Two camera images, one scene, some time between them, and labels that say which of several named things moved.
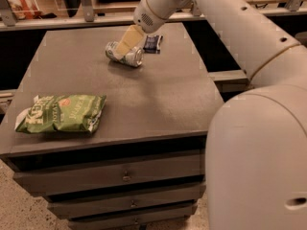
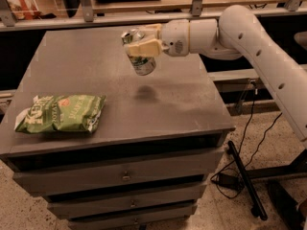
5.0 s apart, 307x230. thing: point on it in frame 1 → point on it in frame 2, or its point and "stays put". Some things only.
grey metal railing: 295,4 stays put
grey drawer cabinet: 111,126 stays put
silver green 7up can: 134,57 → 142,65
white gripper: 144,16 → 175,36
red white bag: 23,3 stays put
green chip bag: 61,112 stays put
